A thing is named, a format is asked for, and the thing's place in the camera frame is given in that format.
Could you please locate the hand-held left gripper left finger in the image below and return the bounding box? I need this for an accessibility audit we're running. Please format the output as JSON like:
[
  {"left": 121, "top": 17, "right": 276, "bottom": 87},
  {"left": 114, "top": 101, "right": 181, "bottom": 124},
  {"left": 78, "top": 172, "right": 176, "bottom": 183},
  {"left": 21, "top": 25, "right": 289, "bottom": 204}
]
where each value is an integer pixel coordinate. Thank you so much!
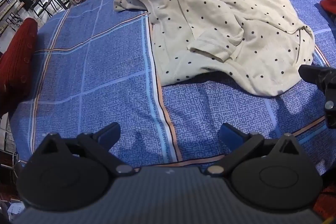
[{"left": 33, "top": 122, "right": 135, "bottom": 177}]

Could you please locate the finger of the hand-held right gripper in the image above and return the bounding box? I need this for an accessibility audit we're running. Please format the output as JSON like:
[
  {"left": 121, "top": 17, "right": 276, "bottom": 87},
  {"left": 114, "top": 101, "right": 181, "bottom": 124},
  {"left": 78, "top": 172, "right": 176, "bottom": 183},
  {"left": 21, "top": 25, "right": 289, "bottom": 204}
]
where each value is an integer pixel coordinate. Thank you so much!
[{"left": 298, "top": 64, "right": 336, "bottom": 91}]

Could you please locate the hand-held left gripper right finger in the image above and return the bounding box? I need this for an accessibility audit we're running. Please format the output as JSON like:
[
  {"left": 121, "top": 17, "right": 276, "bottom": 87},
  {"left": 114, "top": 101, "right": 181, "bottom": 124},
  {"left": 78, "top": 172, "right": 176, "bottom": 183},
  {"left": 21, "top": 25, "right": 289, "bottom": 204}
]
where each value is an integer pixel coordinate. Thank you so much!
[{"left": 203, "top": 123, "right": 307, "bottom": 178}]

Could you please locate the cream polka dot shirt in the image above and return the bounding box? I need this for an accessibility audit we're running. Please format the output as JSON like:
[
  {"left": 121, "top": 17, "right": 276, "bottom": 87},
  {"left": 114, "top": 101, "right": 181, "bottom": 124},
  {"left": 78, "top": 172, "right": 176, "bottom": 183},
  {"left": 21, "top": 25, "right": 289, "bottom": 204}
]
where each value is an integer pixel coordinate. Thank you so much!
[{"left": 113, "top": 0, "right": 315, "bottom": 97}]

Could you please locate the blue plaid bedsheet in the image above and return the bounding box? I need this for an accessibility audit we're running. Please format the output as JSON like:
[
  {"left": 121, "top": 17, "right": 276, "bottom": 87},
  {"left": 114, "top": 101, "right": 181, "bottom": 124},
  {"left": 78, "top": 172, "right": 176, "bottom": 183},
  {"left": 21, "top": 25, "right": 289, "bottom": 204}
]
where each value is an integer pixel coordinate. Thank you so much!
[{"left": 12, "top": 0, "right": 336, "bottom": 177}]

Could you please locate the orange garment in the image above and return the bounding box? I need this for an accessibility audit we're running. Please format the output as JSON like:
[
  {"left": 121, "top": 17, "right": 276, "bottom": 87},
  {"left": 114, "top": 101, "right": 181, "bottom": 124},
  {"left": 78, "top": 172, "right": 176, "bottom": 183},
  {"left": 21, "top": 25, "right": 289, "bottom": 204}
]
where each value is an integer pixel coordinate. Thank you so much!
[{"left": 320, "top": 0, "right": 336, "bottom": 14}]

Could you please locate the red patterned rug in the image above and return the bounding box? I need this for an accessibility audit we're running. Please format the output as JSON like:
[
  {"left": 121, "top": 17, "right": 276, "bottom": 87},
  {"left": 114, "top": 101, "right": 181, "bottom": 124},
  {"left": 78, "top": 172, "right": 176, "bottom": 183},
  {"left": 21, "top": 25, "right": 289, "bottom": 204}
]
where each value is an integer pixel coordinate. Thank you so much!
[{"left": 312, "top": 186, "right": 336, "bottom": 224}]

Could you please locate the red knitted garment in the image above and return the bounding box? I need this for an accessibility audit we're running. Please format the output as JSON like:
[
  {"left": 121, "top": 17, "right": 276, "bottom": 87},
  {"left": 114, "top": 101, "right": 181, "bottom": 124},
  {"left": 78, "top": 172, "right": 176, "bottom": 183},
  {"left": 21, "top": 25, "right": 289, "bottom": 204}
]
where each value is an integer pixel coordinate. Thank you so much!
[{"left": 0, "top": 17, "right": 38, "bottom": 119}]

